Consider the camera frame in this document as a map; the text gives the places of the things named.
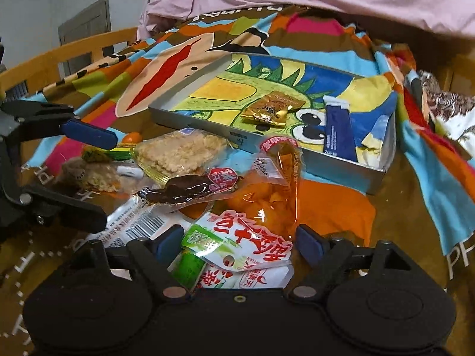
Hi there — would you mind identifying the white barcode snack packet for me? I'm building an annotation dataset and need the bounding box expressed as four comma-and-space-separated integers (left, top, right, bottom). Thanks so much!
87, 195, 194, 249

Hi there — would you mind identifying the small white packet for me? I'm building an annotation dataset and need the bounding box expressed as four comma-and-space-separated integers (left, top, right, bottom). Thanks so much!
117, 166, 145, 181

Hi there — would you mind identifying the green yellow snack packet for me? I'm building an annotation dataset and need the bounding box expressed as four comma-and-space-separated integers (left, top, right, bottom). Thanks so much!
82, 144, 136, 163

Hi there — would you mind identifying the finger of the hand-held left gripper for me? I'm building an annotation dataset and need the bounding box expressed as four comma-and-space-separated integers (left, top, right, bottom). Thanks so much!
0, 178, 108, 233
0, 101, 118, 148

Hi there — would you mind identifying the white red snack packet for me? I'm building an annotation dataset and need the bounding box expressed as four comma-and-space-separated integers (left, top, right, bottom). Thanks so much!
182, 209, 294, 268
202, 263, 292, 290

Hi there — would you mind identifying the brown meat snack packet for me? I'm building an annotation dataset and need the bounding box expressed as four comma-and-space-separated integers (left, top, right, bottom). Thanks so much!
137, 167, 247, 205

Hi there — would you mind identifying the large rice cracker packet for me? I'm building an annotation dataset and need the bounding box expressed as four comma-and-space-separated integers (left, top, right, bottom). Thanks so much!
134, 128, 229, 186

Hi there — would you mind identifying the grey tray with dinosaur print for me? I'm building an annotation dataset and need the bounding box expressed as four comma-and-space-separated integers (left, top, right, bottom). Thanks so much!
148, 53, 398, 196

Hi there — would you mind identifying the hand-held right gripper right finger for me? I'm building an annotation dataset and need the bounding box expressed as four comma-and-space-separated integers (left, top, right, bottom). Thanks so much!
287, 224, 413, 301

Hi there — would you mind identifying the gold snack packet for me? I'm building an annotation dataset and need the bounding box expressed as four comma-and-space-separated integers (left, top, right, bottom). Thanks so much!
239, 91, 307, 127

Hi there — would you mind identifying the wooden bed frame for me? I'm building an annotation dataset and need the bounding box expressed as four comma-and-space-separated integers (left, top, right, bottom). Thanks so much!
0, 26, 140, 101

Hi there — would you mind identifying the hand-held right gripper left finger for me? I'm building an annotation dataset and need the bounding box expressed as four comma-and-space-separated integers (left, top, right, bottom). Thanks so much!
69, 225, 191, 300

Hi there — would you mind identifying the small rice cracker packet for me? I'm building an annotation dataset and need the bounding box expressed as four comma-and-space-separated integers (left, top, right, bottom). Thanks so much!
61, 158, 123, 193

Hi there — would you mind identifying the brown white patterned cloth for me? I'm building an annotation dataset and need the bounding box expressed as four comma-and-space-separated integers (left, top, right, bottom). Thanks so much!
404, 70, 475, 149

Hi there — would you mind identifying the orange transparent snack packet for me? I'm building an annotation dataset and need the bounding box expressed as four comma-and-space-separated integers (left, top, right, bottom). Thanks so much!
223, 136, 308, 243

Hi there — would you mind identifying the colourful printed blanket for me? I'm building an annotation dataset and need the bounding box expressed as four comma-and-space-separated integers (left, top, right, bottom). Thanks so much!
0, 5, 475, 356

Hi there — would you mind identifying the dark blue snack packet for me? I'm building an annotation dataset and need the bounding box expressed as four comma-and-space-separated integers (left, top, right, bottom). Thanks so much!
322, 95, 359, 163

